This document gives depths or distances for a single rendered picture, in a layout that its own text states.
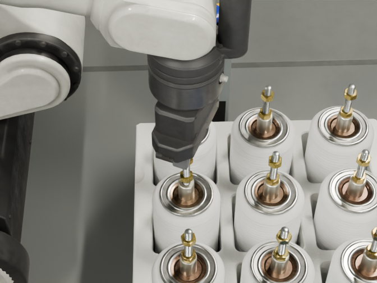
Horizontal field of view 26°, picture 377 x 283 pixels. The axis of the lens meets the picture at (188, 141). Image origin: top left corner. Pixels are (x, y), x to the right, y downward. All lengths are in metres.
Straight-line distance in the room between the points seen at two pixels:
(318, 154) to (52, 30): 0.43
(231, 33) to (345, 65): 0.82
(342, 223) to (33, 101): 0.48
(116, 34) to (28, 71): 0.36
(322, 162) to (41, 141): 0.56
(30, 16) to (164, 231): 0.36
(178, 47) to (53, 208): 0.67
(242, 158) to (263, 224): 0.13
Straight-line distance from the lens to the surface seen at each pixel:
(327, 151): 1.21
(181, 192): 1.12
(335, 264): 1.10
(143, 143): 1.29
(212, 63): 0.89
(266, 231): 1.14
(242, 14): 0.87
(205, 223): 1.13
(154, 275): 1.08
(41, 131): 1.56
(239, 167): 1.24
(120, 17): 0.82
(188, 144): 0.97
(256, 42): 1.70
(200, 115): 0.97
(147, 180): 1.24
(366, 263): 1.08
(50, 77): 1.18
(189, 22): 0.82
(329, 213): 1.15
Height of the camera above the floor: 1.18
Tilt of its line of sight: 51 degrees down
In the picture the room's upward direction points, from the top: straight up
